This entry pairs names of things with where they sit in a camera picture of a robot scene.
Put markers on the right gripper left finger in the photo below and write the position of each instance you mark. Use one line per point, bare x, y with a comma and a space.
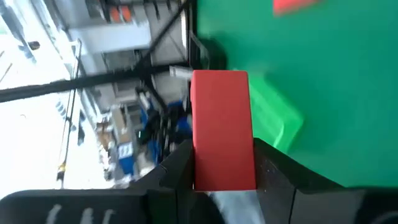
93, 207

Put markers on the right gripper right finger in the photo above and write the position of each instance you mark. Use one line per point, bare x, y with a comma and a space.
311, 202

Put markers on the red rectangular block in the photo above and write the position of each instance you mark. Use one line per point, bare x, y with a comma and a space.
290, 4
222, 130

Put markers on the green slotted plastic basket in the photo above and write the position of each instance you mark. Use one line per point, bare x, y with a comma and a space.
273, 118

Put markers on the black frame bar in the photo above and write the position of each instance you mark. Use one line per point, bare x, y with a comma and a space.
62, 85

